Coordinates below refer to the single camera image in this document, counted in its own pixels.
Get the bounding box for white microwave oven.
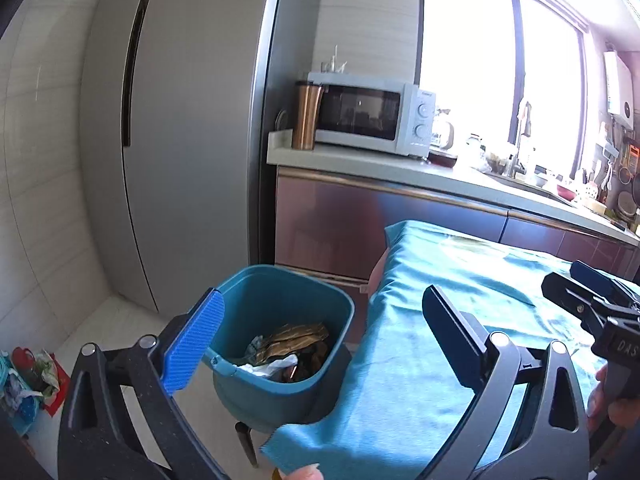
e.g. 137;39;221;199
306;71;438;161

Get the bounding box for white tissue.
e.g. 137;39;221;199
235;355;298;378

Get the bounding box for hanging kitchen utensils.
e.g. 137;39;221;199
595;125;640;221

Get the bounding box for teal packet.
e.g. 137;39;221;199
0;355;42;436

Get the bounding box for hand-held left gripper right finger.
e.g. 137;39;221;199
421;284;592;480

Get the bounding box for grey refrigerator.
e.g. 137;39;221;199
80;0;323;313

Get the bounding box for red packet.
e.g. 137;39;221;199
12;346;71;416

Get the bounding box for white water heater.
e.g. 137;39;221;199
602;50;633;128

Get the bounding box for glass electric kettle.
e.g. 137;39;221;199
430;107;457;151

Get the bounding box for small white ornament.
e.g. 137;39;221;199
320;45;348;74

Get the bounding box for clear plastic bag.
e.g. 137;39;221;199
462;135;488;168

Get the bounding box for kitchen counter cabinet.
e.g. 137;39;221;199
266;130;640;306

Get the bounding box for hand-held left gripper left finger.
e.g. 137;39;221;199
57;287;227;480

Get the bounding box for dark red bowl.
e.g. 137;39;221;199
427;149;460;168

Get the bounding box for copper thermos flask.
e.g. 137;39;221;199
291;81;326;151

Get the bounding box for kitchen window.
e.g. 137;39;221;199
417;0;591;171

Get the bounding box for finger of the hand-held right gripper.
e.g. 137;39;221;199
570;260;640;306
541;272;636;341

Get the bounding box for blue floral tablecloth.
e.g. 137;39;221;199
260;220;640;476

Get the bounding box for person's right hand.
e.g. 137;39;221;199
585;364;640;433

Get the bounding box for trash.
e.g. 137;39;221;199
257;322;331;363

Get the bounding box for teal plastic bin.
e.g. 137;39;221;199
202;266;357;468

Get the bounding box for steel kitchen faucet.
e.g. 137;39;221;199
507;101;536;178

